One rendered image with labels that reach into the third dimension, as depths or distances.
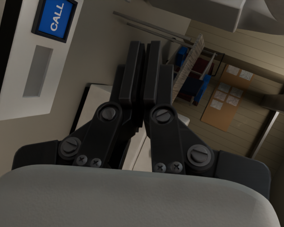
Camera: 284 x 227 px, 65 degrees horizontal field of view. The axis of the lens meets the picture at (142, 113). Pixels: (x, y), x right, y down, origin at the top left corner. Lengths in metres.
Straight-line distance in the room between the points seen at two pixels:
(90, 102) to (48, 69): 1.92
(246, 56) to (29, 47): 5.23
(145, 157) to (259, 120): 4.99
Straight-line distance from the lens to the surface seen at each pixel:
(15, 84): 0.31
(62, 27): 0.33
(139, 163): 2.24
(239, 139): 6.84
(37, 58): 0.32
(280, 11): 0.57
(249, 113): 6.77
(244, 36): 5.49
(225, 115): 6.70
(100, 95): 2.19
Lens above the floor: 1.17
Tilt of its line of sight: 15 degrees down
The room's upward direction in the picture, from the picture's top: 115 degrees clockwise
